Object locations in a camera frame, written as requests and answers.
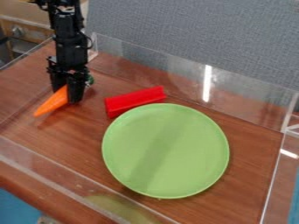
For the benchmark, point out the green plate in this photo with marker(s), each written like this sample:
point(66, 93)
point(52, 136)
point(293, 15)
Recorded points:
point(166, 151)

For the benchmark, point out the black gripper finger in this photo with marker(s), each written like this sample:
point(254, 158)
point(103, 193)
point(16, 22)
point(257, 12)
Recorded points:
point(58, 80)
point(76, 87)

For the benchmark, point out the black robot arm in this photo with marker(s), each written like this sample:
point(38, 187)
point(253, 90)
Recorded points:
point(68, 34)

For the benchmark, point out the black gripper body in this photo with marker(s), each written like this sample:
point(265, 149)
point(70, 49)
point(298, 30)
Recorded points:
point(71, 58)

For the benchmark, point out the clear acrylic tray wall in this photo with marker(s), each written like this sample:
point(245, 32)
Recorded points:
point(51, 164)

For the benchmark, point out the cardboard box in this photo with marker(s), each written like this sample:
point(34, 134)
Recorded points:
point(23, 11)

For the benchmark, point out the wooden shelf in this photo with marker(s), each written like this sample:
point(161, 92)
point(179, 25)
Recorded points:
point(24, 30)

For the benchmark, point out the red block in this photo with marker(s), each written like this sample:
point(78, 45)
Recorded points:
point(119, 104)

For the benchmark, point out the clear acrylic corner bracket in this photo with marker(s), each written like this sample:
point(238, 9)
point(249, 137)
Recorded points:
point(92, 48)

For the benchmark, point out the orange toy carrot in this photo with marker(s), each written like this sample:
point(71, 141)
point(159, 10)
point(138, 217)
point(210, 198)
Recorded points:
point(56, 101)

